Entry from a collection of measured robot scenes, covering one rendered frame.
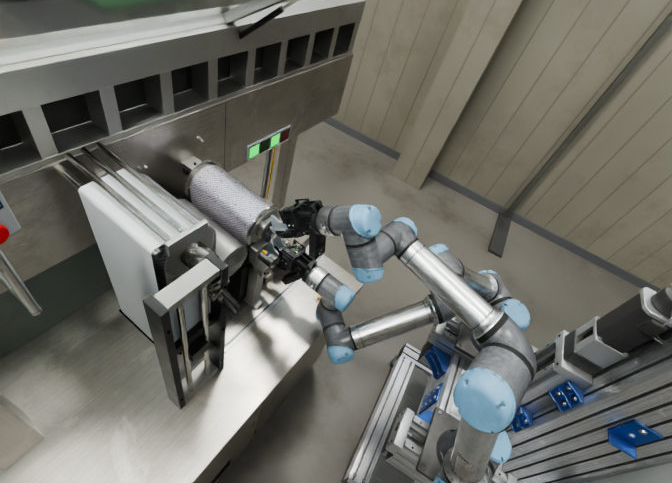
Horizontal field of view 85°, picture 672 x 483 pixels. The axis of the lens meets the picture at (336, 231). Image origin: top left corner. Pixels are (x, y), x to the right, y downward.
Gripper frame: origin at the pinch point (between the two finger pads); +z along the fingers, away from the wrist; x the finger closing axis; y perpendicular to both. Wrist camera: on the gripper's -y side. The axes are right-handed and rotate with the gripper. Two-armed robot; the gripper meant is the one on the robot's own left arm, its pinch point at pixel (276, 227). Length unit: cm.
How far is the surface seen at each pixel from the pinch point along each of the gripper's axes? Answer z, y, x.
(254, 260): 8.0, -7.7, 6.5
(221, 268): -17.4, 7.6, 29.1
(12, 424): 21, -9, 70
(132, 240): -1.8, 17.9, 35.8
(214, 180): 14.9, 17.6, 2.5
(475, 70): 16, -2, -232
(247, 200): 5.4, 9.9, 1.4
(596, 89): -51, -42, -270
